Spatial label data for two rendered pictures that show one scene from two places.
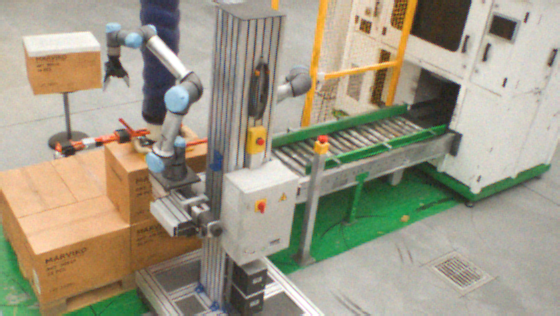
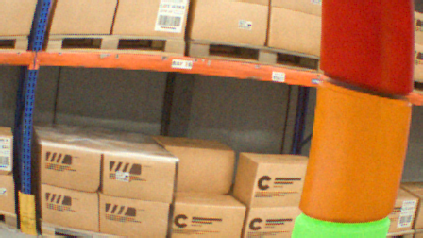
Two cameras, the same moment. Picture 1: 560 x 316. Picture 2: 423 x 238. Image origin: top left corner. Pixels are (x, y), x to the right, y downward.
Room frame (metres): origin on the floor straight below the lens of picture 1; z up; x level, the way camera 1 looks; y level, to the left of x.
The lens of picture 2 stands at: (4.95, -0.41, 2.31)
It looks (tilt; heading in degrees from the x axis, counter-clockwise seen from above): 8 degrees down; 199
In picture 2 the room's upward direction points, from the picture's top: 7 degrees clockwise
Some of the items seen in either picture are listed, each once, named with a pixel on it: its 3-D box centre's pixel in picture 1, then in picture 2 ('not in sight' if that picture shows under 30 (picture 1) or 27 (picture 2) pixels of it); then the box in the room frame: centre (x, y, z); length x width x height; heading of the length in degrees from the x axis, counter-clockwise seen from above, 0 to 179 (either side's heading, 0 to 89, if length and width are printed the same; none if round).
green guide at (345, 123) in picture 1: (341, 122); not in sight; (4.58, -0.79, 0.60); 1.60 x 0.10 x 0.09; 127
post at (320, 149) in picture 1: (311, 204); not in sight; (3.40, -0.49, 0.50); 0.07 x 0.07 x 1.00; 37
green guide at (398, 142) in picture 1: (385, 149); not in sight; (4.15, -1.11, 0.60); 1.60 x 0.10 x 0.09; 127
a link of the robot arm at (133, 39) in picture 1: (131, 38); not in sight; (2.76, 0.63, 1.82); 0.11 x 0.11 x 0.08; 63
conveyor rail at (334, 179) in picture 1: (355, 173); not in sight; (3.89, -0.86, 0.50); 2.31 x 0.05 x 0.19; 127
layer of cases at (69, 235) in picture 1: (102, 210); not in sight; (3.29, 0.99, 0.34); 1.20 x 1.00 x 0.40; 127
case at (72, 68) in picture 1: (62, 62); not in sight; (4.81, 1.73, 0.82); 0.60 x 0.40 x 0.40; 119
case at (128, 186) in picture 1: (159, 173); not in sight; (3.23, 0.57, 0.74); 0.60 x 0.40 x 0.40; 125
